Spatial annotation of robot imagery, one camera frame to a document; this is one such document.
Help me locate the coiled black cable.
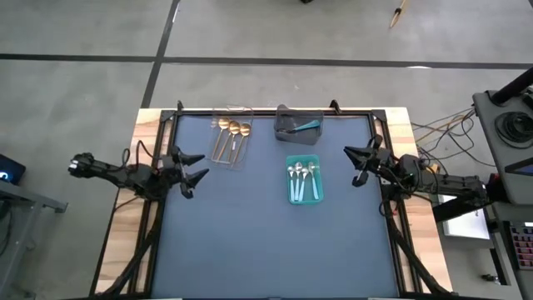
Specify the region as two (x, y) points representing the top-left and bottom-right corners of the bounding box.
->
(494, 111), (533, 150)

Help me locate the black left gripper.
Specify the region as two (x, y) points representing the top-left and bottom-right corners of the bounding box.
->
(160, 145), (211, 200)

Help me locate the black device blue light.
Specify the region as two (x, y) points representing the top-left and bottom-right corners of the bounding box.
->
(0, 153), (27, 187)

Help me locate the white box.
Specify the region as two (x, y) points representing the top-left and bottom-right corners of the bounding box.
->
(436, 193), (491, 241)

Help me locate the dark grey plastic bin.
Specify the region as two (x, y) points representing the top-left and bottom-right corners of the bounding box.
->
(273, 103), (325, 146)

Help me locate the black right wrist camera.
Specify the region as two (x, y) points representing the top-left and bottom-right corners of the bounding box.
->
(397, 153), (421, 178)

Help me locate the grey desk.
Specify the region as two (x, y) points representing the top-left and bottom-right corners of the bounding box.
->
(0, 179), (68, 268)

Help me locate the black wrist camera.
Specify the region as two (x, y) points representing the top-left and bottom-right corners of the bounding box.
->
(397, 153), (421, 178)
(135, 164), (160, 188)

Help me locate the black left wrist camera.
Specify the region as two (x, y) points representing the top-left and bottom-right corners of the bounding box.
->
(135, 164), (160, 188)

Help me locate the black stand pole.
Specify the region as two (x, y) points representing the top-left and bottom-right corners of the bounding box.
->
(490, 67), (533, 106)

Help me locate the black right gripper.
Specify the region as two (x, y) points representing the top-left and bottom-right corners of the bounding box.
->
(343, 134), (395, 188)

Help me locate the grey equipment stand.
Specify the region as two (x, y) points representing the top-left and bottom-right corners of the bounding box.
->
(472, 89), (533, 206)

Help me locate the yellow extension cable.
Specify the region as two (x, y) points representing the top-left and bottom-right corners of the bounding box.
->
(389, 0), (408, 29)

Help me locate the silver spoon light-blue handle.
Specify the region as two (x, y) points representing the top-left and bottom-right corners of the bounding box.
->
(294, 162), (304, 202)
(308, 162), (321, 201)
(286, 165), (296, 203)

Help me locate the black spoon teal handle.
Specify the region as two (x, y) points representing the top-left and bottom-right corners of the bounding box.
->
(286, 122), (320, 134)
(282, 119), (321, 134)

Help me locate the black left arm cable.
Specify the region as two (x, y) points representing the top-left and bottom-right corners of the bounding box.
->
(122, 139), (156, 173)

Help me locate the light blue handled fork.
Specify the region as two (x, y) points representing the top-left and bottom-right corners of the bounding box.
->
(297, 167), (310, 203)

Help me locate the teal plastic bin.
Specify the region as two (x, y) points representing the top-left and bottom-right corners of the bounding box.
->
(285, 154), (325, 206)

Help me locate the clear plastic bin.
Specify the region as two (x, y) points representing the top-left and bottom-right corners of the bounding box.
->
(210, 104), (255, 171)

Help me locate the gold spoon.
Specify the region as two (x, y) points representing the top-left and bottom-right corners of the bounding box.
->
(231, 122), (252, 166)
(211, 117), (231, 163)
(217, 120), (242, 163)

